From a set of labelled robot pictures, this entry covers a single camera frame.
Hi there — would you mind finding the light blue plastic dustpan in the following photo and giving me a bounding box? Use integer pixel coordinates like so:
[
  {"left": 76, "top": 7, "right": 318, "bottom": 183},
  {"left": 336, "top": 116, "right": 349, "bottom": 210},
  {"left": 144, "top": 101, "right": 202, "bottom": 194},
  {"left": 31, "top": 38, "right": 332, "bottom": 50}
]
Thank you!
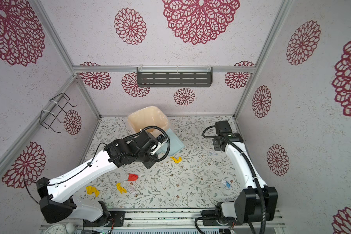
[{"left": 166, "top": 128, "right": 185, "bottom": 157}]

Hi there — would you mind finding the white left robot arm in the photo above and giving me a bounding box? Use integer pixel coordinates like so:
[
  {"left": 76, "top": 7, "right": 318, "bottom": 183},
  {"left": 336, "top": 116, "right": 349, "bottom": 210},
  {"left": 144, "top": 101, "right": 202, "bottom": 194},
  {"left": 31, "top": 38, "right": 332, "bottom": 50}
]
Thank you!
[{"left": 36, "top": 126, "right": 171, "bottom": 227}]

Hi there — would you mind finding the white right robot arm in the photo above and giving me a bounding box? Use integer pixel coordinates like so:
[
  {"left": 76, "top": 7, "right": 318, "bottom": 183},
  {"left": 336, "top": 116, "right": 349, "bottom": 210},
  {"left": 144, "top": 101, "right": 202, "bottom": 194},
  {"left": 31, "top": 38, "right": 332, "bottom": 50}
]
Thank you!
[{"left": 201, "top": 121, "right": 278, "bottom": 230}]

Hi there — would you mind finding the cream bin with plastic liner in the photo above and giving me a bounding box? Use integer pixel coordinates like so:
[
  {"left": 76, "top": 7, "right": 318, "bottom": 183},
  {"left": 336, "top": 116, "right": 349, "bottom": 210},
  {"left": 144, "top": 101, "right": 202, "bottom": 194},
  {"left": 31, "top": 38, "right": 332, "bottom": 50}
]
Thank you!
[{"left": 127, "top": 106, "right": 171, "bottom": 133}]

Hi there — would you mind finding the yellow paper scrap far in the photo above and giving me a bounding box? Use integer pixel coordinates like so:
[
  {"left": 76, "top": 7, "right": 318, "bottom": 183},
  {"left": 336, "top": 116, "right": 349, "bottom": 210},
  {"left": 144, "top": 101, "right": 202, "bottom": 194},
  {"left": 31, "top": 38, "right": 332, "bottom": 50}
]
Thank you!
[{"left": 170, "top": 157, "right": 182, "bottom": 164}]

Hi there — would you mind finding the yellow paper scrap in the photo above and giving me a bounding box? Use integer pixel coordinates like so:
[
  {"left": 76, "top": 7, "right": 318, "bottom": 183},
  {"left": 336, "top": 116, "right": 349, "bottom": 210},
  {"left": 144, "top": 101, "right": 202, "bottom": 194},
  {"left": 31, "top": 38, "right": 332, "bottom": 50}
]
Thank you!
[
  {"left": 116, "top": 183, "right": 127, "bottom": 194},
  {"left": 170, "top": 157, "right": 182, "bottom": 164},
  {"left": 86, "top": 186, "right": 100, "bottom": 198}
]

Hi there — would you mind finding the red paper scrap small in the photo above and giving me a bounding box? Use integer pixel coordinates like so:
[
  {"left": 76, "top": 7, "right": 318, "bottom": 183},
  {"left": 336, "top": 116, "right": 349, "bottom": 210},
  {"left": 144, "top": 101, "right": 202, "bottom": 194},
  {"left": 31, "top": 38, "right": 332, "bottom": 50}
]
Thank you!
[{"left": 127, "top": 174, "right": 139, "bottom": 181}]

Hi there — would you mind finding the blue white scrap right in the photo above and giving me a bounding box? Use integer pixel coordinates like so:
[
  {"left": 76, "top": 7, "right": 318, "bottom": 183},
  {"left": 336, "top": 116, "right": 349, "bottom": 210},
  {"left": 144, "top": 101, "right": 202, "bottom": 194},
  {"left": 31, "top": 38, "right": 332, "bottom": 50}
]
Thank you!
[{"left": 221, "top": 179, "right": 231, "bottom": 189}]

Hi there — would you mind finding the white pink scrap near yellow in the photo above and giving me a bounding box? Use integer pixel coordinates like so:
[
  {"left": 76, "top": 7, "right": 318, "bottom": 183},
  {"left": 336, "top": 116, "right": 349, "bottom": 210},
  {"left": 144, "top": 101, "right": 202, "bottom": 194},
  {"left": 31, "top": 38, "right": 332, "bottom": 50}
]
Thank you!
[{"left": 128, "top": 186, "right": 137, "bottom": 196}]

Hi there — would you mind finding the yellow paper scrap middle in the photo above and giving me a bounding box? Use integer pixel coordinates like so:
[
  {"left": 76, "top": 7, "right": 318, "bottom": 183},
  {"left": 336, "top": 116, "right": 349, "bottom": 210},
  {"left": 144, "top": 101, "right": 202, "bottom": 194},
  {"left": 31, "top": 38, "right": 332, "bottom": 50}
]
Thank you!
[{"left": 116, "top": 183, "right": 127, "bottom": 194}]

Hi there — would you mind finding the yellow paper scrap left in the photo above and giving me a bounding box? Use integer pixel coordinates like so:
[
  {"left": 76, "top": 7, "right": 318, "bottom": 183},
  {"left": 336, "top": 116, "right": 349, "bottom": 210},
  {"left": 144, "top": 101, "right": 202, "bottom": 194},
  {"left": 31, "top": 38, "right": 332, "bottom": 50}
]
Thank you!
[{"left": 86, "top": 186, "right": 100, "bottom": 198}]

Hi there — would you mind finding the white dial gauge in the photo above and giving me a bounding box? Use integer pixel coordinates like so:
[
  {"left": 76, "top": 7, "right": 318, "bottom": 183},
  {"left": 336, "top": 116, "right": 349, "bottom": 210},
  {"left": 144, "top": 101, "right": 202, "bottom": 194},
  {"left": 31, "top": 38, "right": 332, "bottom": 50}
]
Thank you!
[{"left": 43, "top": 224, "right": 66, "bottom": 234}]

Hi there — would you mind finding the dark grey wall shelf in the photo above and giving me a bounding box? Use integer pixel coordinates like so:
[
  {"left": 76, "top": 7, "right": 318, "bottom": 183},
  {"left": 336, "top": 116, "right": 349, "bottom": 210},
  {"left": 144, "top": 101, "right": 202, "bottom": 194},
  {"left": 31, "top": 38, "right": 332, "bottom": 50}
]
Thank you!
[{"left": 136, "top": 67, "right": 213, "bottom": 88}]

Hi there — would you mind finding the black wire wall basket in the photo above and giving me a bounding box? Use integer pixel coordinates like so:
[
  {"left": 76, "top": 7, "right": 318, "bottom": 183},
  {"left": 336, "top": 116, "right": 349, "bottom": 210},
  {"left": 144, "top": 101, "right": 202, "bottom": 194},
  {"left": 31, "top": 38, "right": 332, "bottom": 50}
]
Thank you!
[{"left": 39, "top": 92, "right": 77, "bottom": 134}]

